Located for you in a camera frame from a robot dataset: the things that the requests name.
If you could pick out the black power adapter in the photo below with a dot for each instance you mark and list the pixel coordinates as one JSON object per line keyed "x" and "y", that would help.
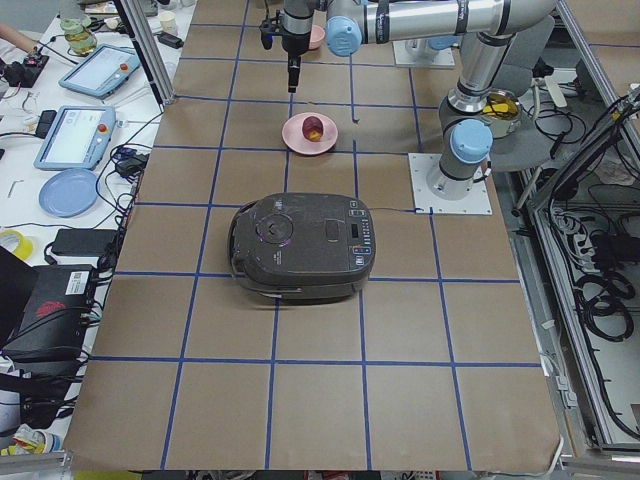
{"x": 82, "y": 242}

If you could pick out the blue teach pendant near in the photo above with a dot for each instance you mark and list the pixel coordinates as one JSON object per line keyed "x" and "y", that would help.
{"x": 78, "y": 138}

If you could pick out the yellow tape roll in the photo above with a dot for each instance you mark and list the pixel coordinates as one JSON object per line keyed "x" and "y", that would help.
{"x": 16, "y": 243}

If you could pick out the white chair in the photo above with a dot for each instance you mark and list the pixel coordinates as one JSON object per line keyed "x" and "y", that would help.
{"x": 525, "y": 147}

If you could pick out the dark grey rice cooker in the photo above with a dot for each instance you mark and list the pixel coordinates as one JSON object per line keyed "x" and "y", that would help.
{"x": 302, "y": 246}

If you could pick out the glass jar with lid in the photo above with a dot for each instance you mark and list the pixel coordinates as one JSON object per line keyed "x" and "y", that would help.
{"x": 74, "y": 24}

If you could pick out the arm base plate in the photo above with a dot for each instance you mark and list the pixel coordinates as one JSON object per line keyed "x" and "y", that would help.
{"x": 423, "y": 53}
{"x": 435, "y": 193}

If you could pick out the steel bowl on chair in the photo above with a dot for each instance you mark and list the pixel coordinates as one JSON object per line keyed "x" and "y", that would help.
{"x": 502, "y": 113}

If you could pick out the black computer box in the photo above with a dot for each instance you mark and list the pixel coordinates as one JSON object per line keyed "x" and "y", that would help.
{"x": 54, "y": 323}

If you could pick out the pink bowl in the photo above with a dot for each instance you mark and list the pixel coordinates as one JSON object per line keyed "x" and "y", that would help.
{"x": 317, "y": 37}

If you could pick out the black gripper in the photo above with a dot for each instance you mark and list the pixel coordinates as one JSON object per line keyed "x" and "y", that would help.
{"x": 293, "y": 44}

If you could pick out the red apple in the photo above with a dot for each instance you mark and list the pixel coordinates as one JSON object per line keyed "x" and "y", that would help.
{"x": 312, "y": 128}

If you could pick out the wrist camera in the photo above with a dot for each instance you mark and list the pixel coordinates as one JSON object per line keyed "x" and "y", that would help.
{"x": 270, "y": 28}

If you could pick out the blue teach pendant far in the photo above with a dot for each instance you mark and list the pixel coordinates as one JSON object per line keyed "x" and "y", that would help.
{"x": 102, "y": 72}

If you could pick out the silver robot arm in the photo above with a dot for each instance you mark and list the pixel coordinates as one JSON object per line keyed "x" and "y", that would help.
{"x": 467, "y": 141}

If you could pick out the pink plate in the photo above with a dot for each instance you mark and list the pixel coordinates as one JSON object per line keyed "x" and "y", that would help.
{"x": 293, "y": 138}

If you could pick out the aluminium frame post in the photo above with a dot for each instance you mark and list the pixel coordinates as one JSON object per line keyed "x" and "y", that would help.
{"x": 140, "y": 33}

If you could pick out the light blue plate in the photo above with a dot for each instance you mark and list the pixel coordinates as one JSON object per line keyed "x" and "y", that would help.
{"x": 69, "y": 193}

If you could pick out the blue teach pendant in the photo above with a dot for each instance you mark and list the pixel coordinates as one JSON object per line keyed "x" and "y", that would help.
{"x": 102, "y": 72}
{"x": 78, "y": 138}

